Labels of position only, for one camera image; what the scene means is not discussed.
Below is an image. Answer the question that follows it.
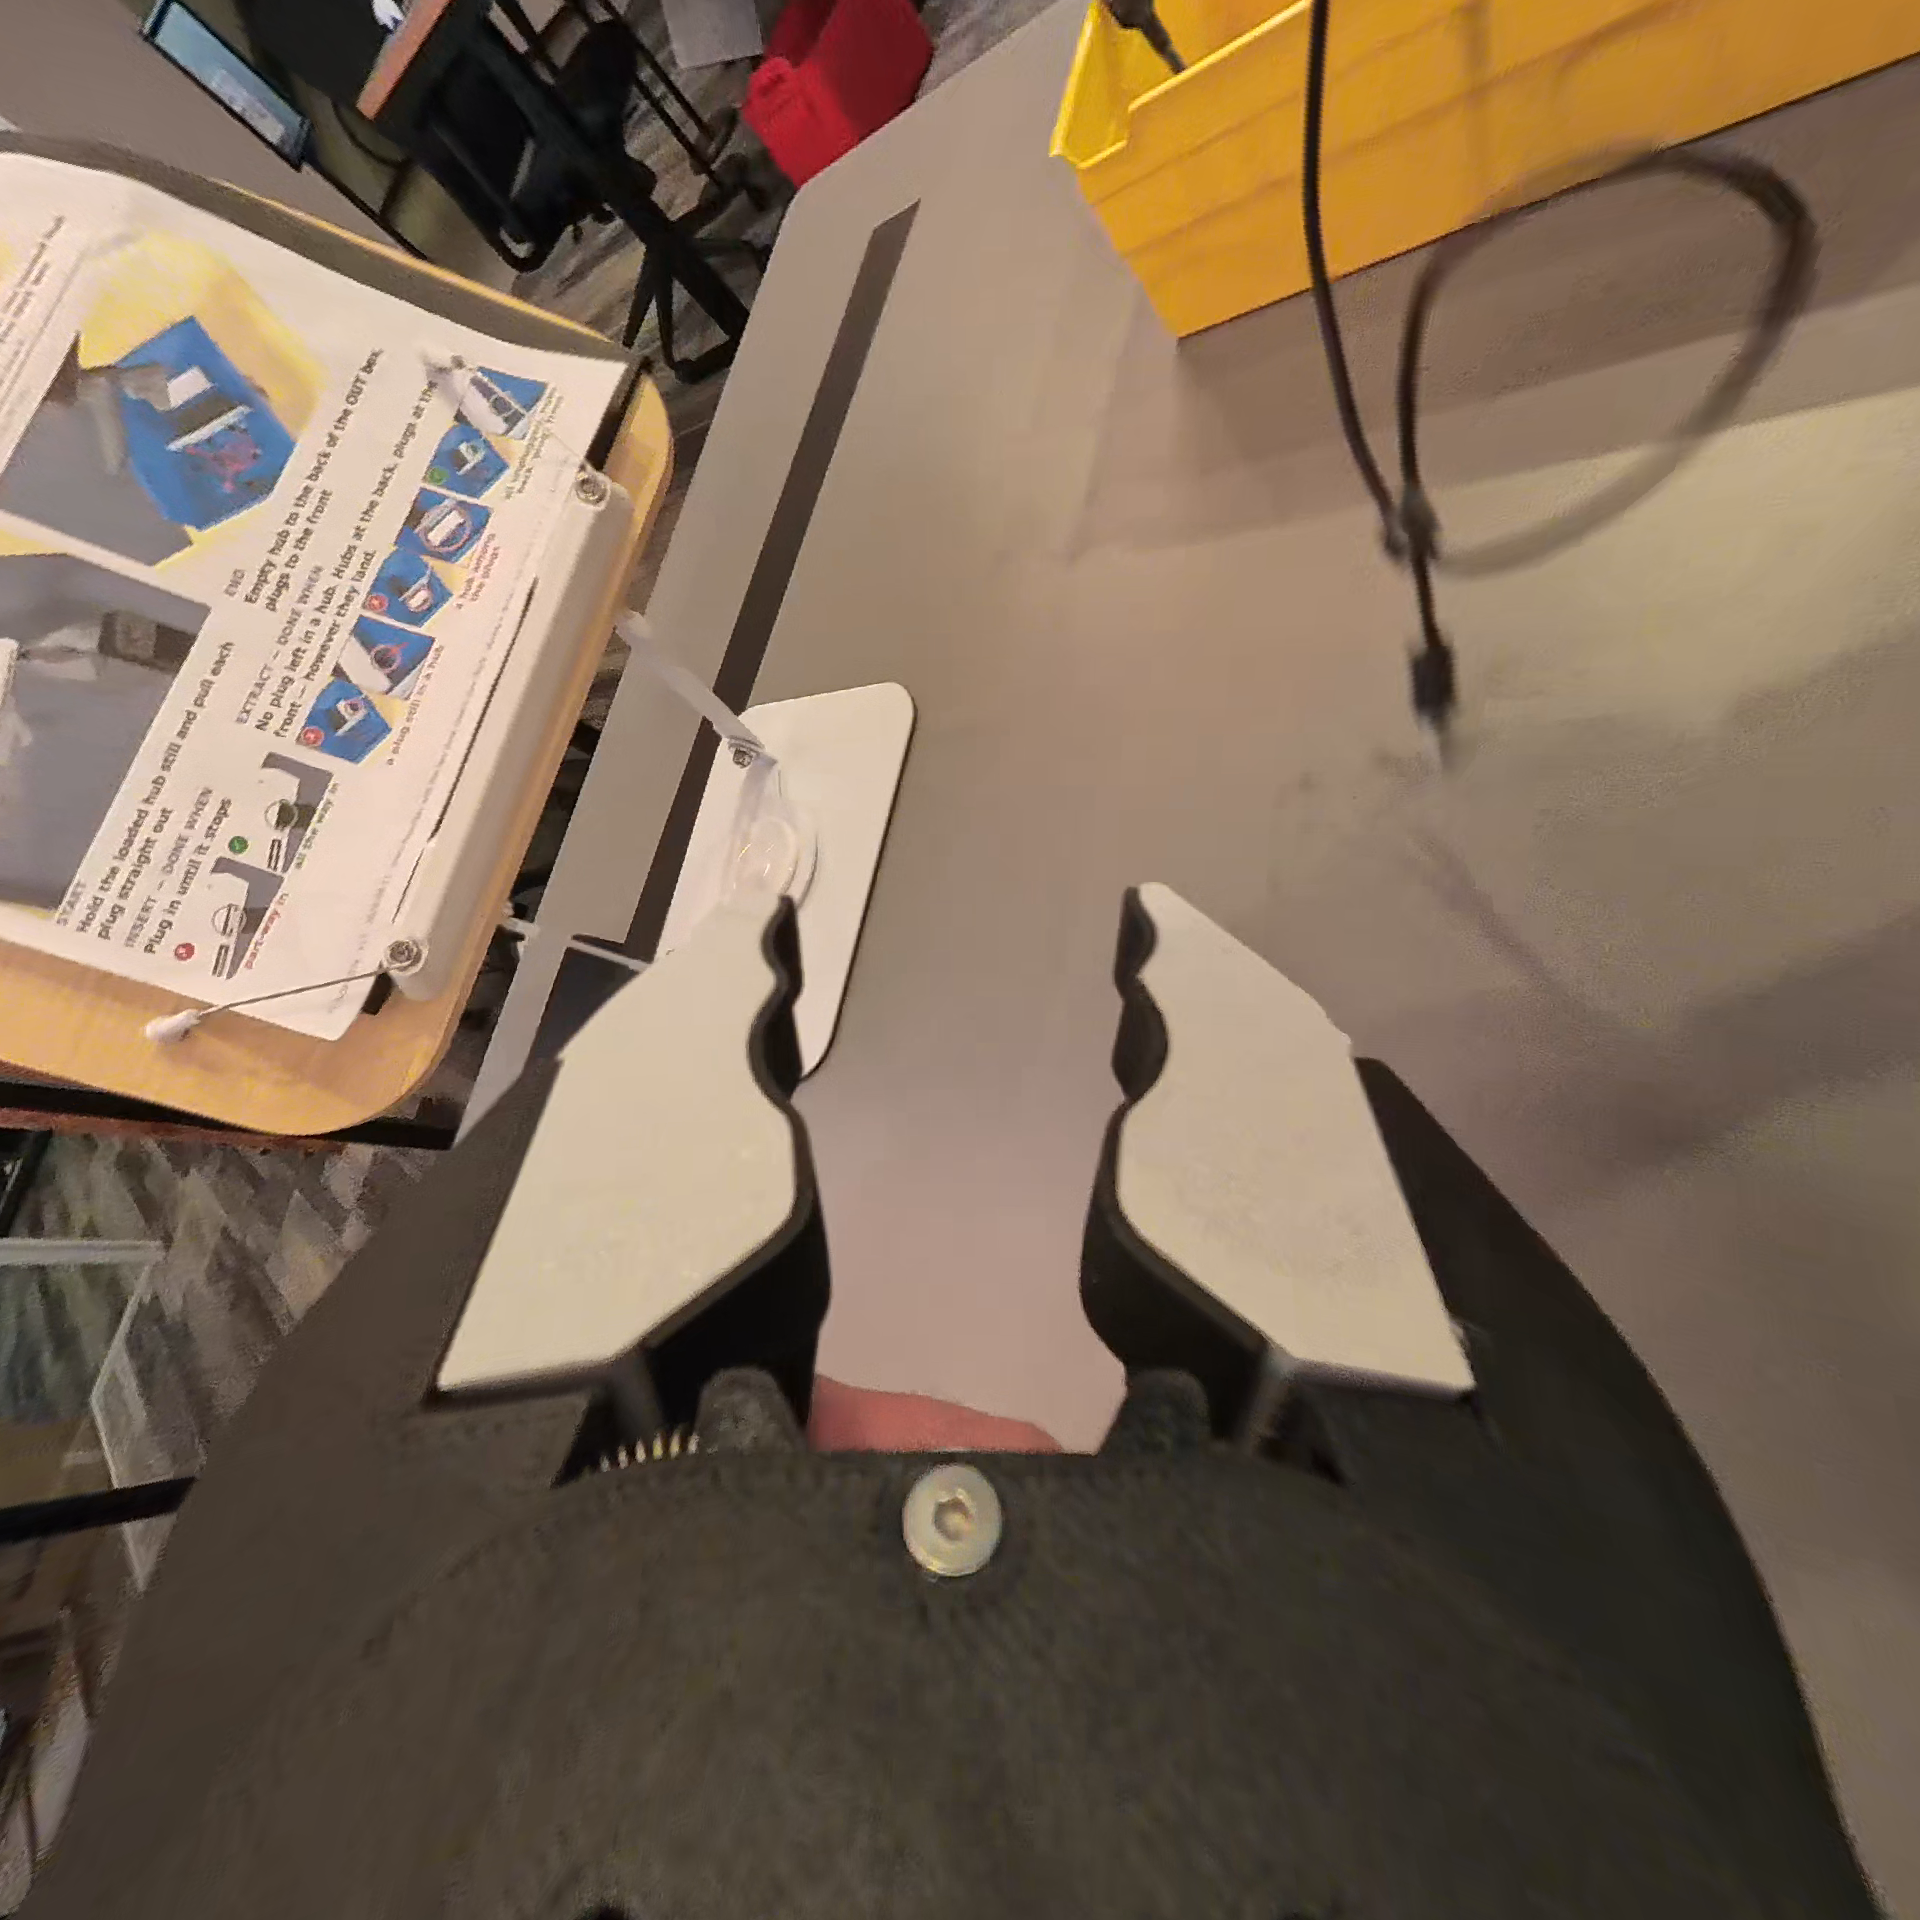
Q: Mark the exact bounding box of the printed instruction sheet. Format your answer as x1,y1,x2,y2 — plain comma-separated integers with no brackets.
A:
0,142,624,1045

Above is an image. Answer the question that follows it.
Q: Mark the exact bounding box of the black hub cable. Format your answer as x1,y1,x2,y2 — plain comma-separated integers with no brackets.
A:
1296,0,1818,769

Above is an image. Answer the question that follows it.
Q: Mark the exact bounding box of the black office chair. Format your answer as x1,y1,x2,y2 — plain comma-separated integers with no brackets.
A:
495,15,775,385

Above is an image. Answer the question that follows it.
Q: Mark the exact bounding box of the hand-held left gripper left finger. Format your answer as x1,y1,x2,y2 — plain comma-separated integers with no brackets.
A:
432,895,835,1447

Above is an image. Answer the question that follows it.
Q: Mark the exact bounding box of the tablet sign on stand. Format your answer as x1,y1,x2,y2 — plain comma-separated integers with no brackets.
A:
142,0,319,169

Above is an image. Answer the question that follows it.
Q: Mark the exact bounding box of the red fabric bag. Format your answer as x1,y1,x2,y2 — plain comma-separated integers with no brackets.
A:
739,0,940,190

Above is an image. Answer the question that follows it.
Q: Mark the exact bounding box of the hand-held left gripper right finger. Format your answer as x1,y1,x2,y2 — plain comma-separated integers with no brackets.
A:
1080,883,1485,1450

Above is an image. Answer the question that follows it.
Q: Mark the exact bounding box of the wooden desk with black frame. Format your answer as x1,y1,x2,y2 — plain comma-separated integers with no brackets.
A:
353,0,649,273

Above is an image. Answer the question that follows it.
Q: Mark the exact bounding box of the yellow plastic bin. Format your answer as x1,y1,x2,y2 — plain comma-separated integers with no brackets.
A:
1050,0,1920,341

